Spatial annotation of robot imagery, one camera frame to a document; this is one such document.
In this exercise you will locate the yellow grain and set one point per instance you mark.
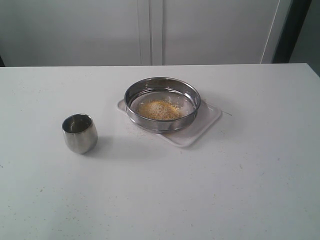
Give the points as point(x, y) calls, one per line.
point(159, 110)

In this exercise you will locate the white cabinet doors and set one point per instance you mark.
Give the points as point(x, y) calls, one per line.
point(140, 32)

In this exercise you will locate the round stainless steel sieve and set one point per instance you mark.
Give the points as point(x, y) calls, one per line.
point(175, 91)

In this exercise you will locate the stainless steel cup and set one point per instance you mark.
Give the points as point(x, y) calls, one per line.
point(80, 133)

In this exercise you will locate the white plastic tray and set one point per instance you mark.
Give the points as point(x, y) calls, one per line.
point(207, 115)

